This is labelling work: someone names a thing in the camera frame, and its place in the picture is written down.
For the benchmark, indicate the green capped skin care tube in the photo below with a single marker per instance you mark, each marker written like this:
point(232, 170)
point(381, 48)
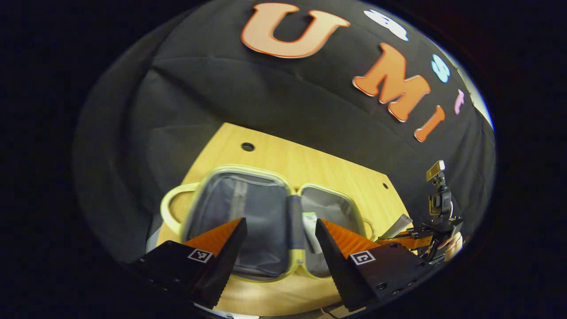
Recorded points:
point(310, 230)

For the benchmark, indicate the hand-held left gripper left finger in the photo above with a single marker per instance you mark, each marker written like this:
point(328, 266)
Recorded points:
point(226, 266)

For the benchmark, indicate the cream suitcase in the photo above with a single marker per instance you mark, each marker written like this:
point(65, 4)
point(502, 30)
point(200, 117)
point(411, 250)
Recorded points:
point(261, 208)

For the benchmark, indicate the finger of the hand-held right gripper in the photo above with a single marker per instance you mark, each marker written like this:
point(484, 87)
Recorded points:
point(416, 243)
point(414, 231)

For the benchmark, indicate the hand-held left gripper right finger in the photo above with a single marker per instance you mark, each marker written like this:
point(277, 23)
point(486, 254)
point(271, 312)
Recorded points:
point(339, 270)

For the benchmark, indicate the black backdrop cloth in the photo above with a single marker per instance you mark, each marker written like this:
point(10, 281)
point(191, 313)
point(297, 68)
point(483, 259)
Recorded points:
point(199, 88)

